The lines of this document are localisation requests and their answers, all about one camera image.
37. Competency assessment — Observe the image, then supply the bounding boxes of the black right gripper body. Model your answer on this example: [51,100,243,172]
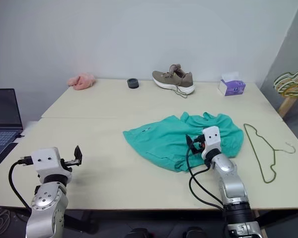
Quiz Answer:
[194,135,205,153]

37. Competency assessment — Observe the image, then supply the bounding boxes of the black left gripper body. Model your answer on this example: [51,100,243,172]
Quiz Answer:
[59,158,80,173]

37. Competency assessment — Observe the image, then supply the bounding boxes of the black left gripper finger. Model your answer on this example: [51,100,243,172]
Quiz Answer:
[74,145,83,167]

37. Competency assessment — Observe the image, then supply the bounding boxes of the teal cloth garment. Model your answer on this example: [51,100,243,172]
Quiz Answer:
[122,112,244,173]

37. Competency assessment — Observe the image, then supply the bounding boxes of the dark green wire hanger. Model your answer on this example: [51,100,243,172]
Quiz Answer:
[243,123,297,184]

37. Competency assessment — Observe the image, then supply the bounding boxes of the brown sneaker with white sole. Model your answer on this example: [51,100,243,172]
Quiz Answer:
[152,63,196,99]

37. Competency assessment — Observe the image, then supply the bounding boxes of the purple tissue box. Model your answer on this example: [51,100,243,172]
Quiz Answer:
[217,71,247,97]

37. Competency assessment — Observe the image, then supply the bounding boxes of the pink cloth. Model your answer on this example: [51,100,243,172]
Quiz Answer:
[66,72,96,91]

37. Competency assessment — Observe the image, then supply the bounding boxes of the dark grey laptop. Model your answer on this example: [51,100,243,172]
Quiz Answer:
[0,88,24,162]

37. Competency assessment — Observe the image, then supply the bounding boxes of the wooden clothes rack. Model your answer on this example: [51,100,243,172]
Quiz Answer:
[277,96,298,119]

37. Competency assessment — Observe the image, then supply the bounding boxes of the hangers on wooden rack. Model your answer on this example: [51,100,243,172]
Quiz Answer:
[274,69,298,93]

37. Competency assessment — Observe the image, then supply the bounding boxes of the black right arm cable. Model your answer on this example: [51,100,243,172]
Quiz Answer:
[186,140,225,212]

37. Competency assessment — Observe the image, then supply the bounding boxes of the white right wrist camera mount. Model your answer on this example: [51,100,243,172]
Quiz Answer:
[202,126,222,159]

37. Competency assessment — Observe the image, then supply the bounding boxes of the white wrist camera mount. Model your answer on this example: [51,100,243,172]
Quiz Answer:
[30,147,61,178]
[202,126,222,159]

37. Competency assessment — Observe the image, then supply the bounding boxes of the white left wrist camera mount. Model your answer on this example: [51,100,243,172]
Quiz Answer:
[30,147,61,178]

